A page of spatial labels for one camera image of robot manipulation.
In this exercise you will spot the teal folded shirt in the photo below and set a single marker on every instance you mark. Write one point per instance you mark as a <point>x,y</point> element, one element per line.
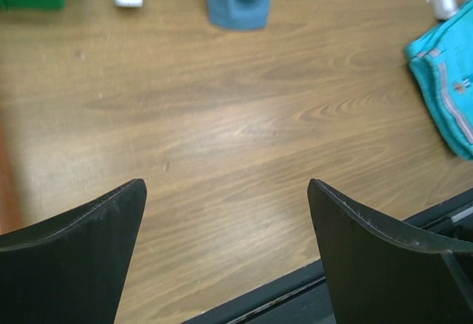
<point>441,62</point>

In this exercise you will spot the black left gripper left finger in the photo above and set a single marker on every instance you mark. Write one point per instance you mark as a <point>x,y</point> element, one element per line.
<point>71,268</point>

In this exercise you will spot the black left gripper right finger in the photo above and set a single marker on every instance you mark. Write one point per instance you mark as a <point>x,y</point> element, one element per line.
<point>382,270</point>

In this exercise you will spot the orange compartment tray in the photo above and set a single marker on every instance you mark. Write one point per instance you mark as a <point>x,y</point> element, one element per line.
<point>10,209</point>

